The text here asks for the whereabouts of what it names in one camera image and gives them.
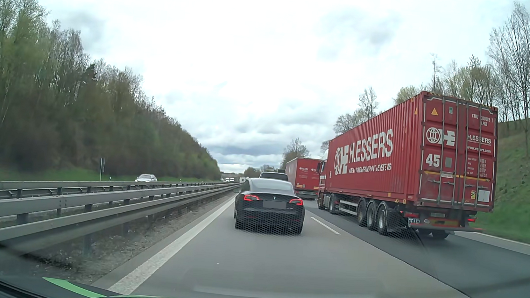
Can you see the dark vehicle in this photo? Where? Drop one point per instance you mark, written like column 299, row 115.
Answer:
column 273, row 175

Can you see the bare tree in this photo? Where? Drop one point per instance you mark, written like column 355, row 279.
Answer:
column 295, row 150

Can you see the dark grey car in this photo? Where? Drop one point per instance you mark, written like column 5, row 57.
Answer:
column 269, row 206

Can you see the white car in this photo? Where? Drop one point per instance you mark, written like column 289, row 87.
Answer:
column 146, row 178

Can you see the grey asphalt road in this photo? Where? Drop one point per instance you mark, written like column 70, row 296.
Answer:
column 312, row 268

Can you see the red container lorry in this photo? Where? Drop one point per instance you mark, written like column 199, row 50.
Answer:
column 402, row 166

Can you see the road markings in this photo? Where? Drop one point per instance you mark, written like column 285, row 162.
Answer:
column 167, row 253

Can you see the road sign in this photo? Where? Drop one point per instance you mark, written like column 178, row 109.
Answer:
column 102, row 166

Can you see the gravel median strip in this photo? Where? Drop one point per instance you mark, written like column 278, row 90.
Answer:
column 112, row 246

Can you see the wood of trees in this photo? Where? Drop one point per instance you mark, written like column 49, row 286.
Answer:
column 57, row 116

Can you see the row of bare trees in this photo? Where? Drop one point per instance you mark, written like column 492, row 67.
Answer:
column 491, row 87

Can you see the grass verge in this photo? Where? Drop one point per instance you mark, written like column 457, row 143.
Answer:
column 28, row 174

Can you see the metal guard rail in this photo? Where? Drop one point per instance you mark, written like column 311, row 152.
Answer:
column 49, row 199

